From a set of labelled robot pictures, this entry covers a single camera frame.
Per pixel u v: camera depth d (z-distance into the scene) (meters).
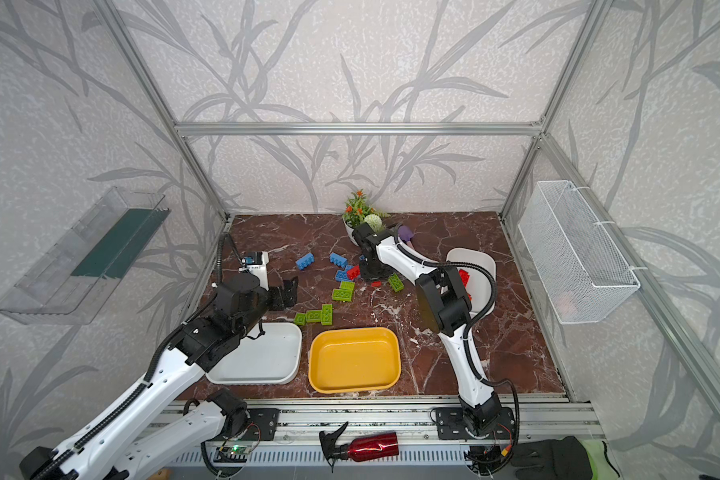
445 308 0.58
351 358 0.83
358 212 0.99
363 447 0.67
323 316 0.91
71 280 0.64
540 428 0.74
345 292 0.96
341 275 1.00
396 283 0.99
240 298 0.53
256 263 0.63
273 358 0.83
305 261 1.04
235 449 0.71
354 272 0.99
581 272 0.61
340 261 1.05
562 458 0.69
